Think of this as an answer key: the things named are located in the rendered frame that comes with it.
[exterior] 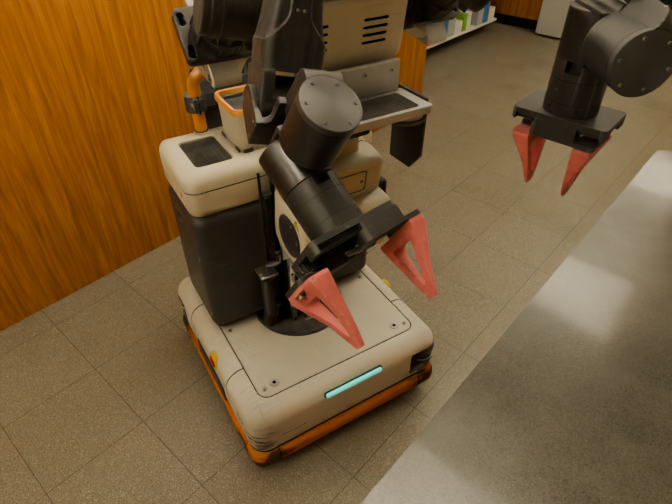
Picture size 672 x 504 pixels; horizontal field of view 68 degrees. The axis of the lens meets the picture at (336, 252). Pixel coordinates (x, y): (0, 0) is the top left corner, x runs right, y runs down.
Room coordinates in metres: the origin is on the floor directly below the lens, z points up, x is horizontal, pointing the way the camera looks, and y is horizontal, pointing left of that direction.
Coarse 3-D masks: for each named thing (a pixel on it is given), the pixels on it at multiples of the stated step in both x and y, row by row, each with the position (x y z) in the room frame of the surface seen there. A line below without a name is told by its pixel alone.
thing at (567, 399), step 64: (640, 192) 0.74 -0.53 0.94; (576, 256) 0.57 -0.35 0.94; (640, 256) 0.57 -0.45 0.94; (576, 320) 0.44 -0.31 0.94; (640, 320) 0.44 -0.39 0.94; (512, 384) 0.34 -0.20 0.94; (576, 384) 0.34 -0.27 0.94; (640, 384) 0.34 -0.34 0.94; (448, 448) 0.27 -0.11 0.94; (512, 448) 0.27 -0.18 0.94; (576, 448) 0.27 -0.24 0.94; (640, 448) 0.27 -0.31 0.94
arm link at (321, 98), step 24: (312, 72) 0.42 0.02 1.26; (336, 72) 0.43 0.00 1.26; (288, 96) 0.44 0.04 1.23; (312, 96) 0.40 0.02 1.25; (336, 96) 0.41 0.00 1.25; (264, 120) 0.45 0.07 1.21; (288, 120) 0.40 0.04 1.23; (312, 120) 0.37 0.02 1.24; (336, 120) 0.38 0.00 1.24; (360, 120) 0.39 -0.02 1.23; (264, 144) 0.47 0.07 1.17; (288, 144) 0.40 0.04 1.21; (312, 144) 0.38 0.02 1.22; (336, 144) 0.38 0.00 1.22; (312, 168) 0.39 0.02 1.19
